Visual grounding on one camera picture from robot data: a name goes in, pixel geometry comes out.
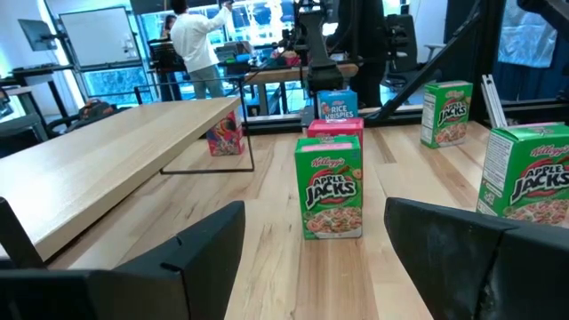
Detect wooden background table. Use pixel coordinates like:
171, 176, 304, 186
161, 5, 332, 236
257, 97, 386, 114
246, 63, 359, 86

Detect wooden shelf with black frame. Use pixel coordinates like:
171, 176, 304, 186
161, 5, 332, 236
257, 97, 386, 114
0, 96, 256, 270

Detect green Apple Jacks cereal box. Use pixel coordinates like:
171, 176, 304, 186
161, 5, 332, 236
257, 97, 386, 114
476, 122, 569, 230
420, 80, 474, 149
293, 135, 365, 241

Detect blue Rice Krispies cereal box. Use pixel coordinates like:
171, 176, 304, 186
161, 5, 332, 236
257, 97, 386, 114
317, 88, 359, 120

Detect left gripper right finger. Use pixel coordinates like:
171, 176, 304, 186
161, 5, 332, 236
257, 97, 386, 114
384, 197, 569, 320

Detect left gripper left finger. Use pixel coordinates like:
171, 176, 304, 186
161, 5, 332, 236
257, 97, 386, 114
0, 200, 246, 320

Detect black office chair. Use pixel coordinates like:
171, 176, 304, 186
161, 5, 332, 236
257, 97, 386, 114
384, 12, 445, 90

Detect red Froot Loops cereal box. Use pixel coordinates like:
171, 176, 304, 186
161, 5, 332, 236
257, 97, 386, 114
205, 109, 245, 157
306, 117, 365, 146

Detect monitor on arm mount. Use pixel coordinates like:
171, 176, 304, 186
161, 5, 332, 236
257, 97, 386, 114
17, 18, 59, 52

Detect silver aluminium rails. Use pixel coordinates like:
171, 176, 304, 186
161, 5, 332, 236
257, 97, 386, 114
480, 74, 509, 130

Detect whiteboard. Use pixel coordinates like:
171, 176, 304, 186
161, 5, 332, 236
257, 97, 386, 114
59, 5, 142, 68

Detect person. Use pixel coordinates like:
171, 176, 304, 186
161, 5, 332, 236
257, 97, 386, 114
170, 0, 235, 100
159, 13, 178, 42

